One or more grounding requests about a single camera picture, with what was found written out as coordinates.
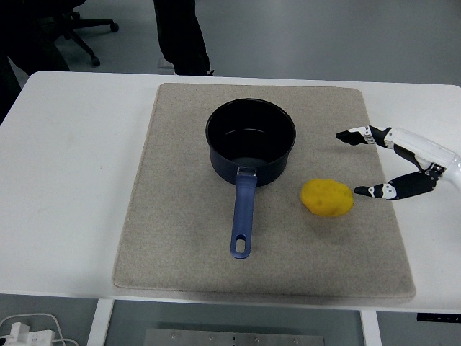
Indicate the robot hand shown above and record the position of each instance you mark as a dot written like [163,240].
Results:
[425,147]

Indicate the black table control panel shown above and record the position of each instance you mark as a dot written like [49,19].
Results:
[439,318]

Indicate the white table leg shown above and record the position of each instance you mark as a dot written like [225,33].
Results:
[99,324]
[371,331]

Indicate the beige table mat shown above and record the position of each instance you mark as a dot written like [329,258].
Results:
[180,234]

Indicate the person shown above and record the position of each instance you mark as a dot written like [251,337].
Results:
[180,36]
[21,36]

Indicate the grey metal plate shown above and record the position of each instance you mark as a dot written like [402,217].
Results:
[234,339]

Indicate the grey floor socket plate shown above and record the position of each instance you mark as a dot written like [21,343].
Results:
[164,65]

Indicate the black office chair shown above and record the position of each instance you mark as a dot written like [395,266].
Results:
[77,27]

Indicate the white power strip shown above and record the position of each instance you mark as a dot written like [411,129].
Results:
[39,339]

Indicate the white plug adapter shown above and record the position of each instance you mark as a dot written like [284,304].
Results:
[19,329]

